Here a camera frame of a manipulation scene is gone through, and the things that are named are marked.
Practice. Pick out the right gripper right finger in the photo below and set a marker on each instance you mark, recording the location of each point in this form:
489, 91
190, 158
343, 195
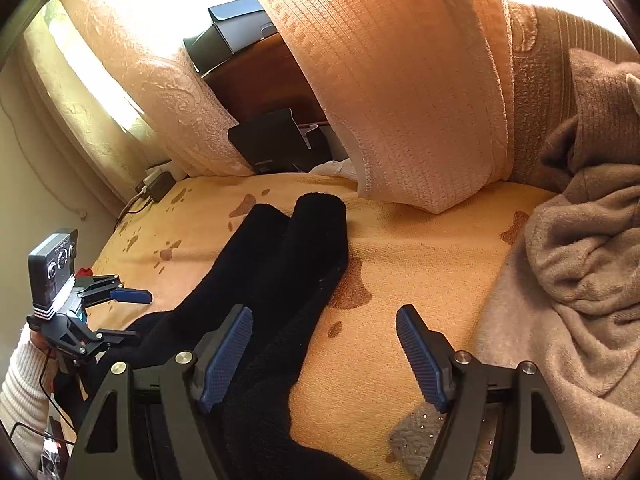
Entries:
532, 440

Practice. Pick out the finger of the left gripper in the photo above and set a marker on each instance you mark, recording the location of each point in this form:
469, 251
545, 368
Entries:
131, 295
119, 338

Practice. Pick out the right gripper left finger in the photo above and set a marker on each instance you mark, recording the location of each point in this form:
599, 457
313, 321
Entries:
150, 423

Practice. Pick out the black knit sweater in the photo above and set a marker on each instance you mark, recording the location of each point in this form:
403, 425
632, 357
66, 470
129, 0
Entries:
284, 268

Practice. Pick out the person's left hand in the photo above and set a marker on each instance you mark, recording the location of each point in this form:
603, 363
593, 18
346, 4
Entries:
41, 344

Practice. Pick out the cream ribbed left sleeve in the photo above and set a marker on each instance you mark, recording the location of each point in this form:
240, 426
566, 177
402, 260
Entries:
28, 381

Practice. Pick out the black charger adapter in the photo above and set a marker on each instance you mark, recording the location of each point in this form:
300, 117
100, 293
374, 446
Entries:
157, 184

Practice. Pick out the taupe knit sweater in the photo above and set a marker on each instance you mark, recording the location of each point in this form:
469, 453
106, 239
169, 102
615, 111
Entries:
567, 296

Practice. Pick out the orange paw print blanket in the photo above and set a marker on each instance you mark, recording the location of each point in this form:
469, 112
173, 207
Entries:
356, 383

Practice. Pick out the cream lace curtain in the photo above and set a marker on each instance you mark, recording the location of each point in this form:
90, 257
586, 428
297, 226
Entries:
116, 78

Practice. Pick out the black box beside bed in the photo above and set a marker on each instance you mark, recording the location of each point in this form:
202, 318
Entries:
272, 143

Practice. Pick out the wooden nightstand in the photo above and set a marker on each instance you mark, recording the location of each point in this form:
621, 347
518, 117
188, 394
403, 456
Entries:
263, 78

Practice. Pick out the dark box on nightstand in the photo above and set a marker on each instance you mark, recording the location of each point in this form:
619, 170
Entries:
234, 26

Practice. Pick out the orange woven curtain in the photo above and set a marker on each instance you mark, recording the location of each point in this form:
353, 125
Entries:
419, 92

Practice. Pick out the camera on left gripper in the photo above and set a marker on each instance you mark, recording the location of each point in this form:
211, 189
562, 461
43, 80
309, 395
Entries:
51, 270

